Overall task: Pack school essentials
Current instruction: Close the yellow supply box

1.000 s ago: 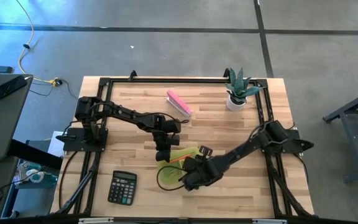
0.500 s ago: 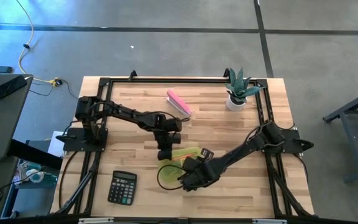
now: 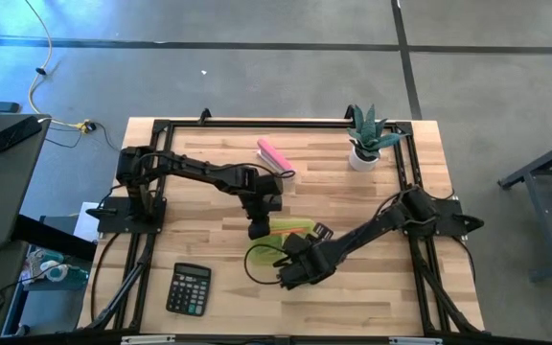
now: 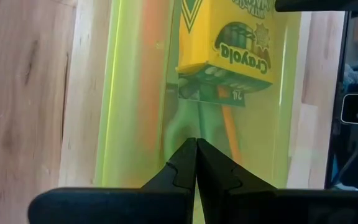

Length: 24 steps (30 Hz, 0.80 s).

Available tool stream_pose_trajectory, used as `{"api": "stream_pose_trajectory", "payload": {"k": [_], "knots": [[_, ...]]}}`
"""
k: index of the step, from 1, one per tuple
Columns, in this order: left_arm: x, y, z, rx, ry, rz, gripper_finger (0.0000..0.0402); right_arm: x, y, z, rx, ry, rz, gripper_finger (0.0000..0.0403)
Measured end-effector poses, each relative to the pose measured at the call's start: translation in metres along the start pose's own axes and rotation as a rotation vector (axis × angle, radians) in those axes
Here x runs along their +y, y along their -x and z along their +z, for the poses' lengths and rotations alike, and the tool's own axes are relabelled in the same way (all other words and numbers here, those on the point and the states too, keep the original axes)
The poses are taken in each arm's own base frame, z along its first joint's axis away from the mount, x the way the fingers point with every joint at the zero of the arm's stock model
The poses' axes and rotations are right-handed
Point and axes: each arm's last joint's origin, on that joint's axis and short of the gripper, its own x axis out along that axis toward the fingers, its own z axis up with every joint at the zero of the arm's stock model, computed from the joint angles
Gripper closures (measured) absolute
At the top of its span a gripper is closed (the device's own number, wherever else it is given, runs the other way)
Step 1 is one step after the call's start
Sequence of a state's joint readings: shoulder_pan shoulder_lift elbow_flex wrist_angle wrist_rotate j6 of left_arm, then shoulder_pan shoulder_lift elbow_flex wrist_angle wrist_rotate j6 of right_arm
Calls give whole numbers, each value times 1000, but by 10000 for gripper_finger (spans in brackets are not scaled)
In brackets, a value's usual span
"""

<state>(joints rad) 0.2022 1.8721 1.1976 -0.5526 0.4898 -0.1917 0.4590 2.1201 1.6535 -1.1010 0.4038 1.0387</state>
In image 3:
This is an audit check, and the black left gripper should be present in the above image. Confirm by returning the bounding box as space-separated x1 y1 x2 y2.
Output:
241 165 286 242

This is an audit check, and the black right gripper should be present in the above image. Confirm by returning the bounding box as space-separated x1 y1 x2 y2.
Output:
278 223 342 291

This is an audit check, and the yellow-green plastic pencil case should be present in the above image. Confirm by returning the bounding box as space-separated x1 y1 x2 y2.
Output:
248 218 318 268

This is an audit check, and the pink and white stapler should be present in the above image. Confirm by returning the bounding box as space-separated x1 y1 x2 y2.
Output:
256 138 299 182

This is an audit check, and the succulent plant in white pot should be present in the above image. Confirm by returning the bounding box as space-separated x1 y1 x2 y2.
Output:
346 103 409 173

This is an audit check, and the black desk calculator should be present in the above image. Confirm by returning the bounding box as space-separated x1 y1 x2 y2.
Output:
165 262 214 318

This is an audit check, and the white paper sheet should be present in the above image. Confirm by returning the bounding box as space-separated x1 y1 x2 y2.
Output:
73 201 105 243

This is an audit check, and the black desk support bar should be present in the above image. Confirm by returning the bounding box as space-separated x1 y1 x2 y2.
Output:
11 214 99 263

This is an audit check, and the teal tape dispenser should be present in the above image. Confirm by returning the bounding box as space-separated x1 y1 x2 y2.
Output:
23 248 91 292

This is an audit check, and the blue-gray metal stand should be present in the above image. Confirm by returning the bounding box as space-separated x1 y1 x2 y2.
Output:
497 132 552 284

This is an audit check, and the black smartphone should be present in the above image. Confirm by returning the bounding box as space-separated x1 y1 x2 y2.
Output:
0 116 44 154

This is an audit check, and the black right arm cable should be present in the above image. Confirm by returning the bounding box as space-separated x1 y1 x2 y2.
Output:
243 242 290 287

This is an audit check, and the black aluminium table frame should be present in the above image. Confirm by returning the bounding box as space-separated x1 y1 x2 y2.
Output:
77 107 488 345

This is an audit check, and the white table-edge bracket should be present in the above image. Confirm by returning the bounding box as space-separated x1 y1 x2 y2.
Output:
389 336 445 345

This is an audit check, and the cream floor cable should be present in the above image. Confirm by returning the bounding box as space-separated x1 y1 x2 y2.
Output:
23 0 90 131

